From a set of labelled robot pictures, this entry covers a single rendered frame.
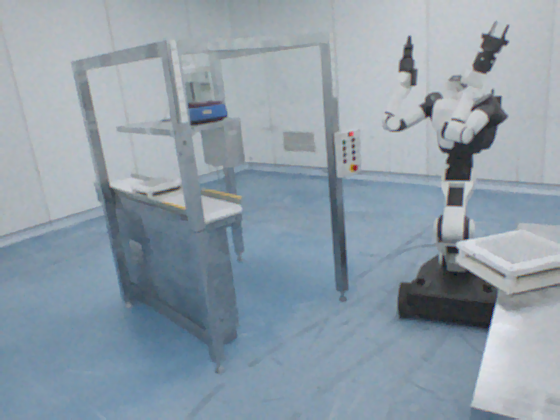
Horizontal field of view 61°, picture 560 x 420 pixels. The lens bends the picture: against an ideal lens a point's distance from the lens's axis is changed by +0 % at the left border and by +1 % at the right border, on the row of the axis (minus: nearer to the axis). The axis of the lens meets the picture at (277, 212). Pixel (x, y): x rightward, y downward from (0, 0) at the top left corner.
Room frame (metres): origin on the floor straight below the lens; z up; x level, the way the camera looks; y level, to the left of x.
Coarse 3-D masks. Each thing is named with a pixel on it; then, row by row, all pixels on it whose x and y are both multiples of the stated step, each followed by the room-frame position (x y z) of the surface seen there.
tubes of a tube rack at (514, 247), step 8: (488, 240) 1.35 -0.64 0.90; (496, 240) 1.34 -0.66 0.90; (504, 240) 1.34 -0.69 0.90; (512, 240) 1.34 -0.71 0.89; (520, 240) 1.33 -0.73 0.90; (528, 240) 1.32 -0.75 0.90; (496, 248) 1.29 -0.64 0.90; (504, 248) 1.28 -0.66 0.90; (512, 248) 1.28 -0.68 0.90; (520, 248) 1.27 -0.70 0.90; (528, 248) 1.26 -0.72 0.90; (536, 248) 1.26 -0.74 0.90; (544, 248) 1.26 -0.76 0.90; (552, 248) 1.25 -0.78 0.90; (512, 256) 1.22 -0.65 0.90; (520, 256) 1.22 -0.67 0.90
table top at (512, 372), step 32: (544, 288) 1.17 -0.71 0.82; (512, 320) 1.03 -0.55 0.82; (544, 320) 1.01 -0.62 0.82; (512, 352) 0.90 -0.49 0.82; (544, 352) 0.89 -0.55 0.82; (480, 384) 0.81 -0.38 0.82; (512, 384) 0.80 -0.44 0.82; (544, 384) 0.79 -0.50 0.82; (480, 416) 0.74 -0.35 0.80; (512, 416) 0.71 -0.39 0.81; (544, 416) 0.70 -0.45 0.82
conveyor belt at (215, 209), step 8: (112, 184) 3.19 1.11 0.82; (120, 184) 3.17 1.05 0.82; (128, 184) 3.14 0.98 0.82; (168, 200) 2.59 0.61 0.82; (176, 200) 2.57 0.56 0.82; (184, 200) 2.54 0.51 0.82; (208, 200) 2.49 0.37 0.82; (216, 200) 2.48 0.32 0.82; (208, 208) 2.33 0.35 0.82; (216, 208) 2.32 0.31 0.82; (224, 208) 2.30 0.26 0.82; (232, 208) 2.31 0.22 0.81; (240, 208) 2.33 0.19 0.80; (208, 216) 2.21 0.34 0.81; (216, 216) 2.23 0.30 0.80; (224, 216) 2.26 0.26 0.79; (232, 216) 2.31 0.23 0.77
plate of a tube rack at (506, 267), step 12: (468, 240) 1.39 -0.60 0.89; (468, 252) 1.33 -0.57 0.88; (480, 252) 1.29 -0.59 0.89; (492, 264) 1.22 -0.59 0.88; (504, 264) 1.19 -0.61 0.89; (516, 264) 1.19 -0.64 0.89; (528, 264) 1.18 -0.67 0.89; (540, 264) 1.17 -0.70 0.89; (552, 264) 1.18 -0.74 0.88; (516, 276) 1.15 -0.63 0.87
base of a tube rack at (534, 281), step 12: (468, 264) 1.33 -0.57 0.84; (480, 264) 1.30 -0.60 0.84; (480, 276) 1.27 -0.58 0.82; (492, 276) 1.22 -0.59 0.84; (504, 276) 1.21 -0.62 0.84; (528, 276) 1.20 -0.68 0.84; (540, 276) 1.19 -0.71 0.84; (552, 276) 1.18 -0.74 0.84; (504, 288) 1.17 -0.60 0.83; (516, 288) 1.15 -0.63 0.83; (528, 288) 1.16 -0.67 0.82
